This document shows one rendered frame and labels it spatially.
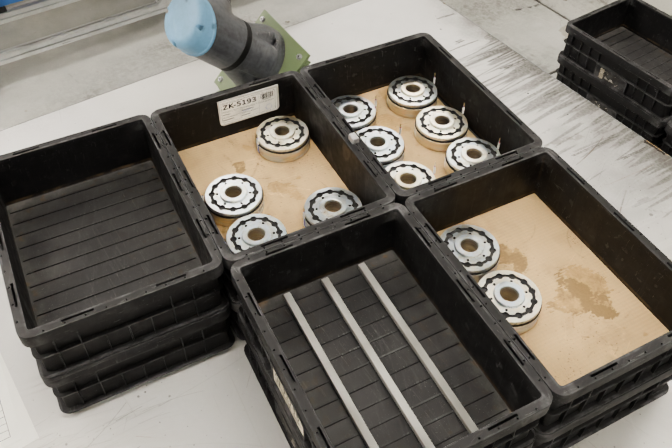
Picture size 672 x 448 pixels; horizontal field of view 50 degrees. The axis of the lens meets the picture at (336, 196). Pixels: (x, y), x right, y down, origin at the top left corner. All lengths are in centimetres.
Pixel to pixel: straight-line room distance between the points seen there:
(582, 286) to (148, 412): 73
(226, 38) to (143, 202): 39
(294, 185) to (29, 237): 47
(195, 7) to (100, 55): 178
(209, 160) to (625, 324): 78
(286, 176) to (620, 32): 146
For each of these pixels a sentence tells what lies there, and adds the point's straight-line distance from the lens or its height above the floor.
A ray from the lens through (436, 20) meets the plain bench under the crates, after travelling 204.
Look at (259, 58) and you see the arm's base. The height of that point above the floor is 88.
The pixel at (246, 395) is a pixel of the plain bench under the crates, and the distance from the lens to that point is 123.
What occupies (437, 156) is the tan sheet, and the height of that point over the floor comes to 83.
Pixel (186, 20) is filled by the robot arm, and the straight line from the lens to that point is 150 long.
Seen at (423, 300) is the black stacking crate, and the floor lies 83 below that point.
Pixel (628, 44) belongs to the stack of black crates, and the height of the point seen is 49.
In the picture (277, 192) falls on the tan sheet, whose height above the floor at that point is 83.
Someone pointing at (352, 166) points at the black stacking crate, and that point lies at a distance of 127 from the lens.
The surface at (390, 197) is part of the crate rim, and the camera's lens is 118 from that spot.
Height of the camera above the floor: 177
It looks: 46 degrees down
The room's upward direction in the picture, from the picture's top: straight up
